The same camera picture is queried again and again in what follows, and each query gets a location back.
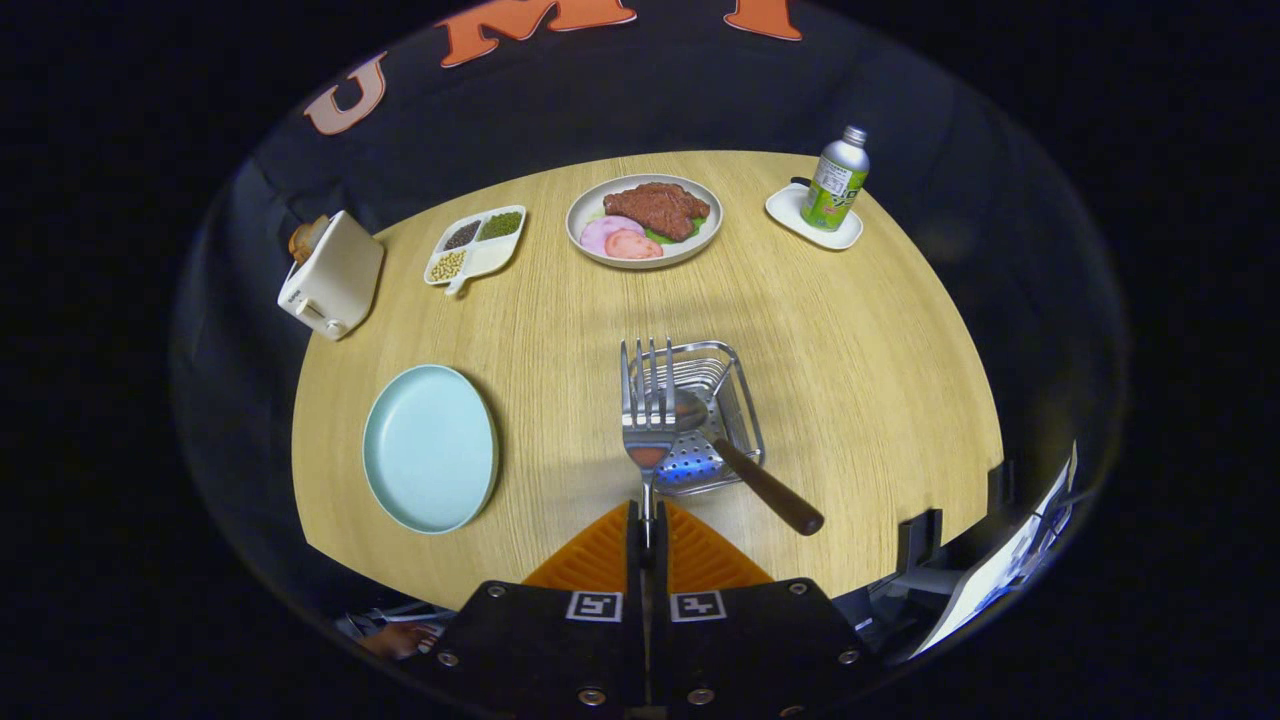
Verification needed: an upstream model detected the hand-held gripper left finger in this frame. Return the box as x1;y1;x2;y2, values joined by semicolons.
415;500;646;716

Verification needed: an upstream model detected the deep pink ham slice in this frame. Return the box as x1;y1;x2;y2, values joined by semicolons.
604;229;665;261

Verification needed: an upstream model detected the beige round plate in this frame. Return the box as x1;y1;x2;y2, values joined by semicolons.
565;174;724;270

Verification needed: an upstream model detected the toasted bread slice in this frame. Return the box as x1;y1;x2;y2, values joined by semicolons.
288;215;331;263

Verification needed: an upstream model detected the person's foot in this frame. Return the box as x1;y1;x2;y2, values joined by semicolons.
360;622;441;661

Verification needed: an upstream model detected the green lettuce leaf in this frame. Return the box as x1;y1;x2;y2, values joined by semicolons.
645;215;709;246

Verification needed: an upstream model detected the light blue plate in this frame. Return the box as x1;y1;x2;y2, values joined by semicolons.
362;364;500;535

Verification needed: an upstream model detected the perforated metal basket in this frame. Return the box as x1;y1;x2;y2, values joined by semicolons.
625;340;767;498

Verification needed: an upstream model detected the white square coaster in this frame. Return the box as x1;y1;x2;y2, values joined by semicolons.
765;182;865;251

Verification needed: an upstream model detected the cream toaster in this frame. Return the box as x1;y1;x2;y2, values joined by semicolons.
277;210;386;342

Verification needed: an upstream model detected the brown steak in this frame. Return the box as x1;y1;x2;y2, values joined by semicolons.
603;182;712;243

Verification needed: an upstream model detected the white divided dish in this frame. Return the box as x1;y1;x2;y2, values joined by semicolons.
423;205;528;297

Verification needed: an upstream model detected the wooden handled metal fork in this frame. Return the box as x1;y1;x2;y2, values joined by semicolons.
619;337;678;546

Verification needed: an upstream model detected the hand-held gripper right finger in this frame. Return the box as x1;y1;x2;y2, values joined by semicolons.
650;500;886;713

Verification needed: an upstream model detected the wooden handled metal spoon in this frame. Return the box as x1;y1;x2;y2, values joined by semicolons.
670;388;826;537

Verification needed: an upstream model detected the green label metal bottle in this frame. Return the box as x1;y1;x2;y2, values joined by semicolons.
800;125;871;233

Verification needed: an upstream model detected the pale pink ham slice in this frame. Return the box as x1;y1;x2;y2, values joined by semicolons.
580;215;646;257

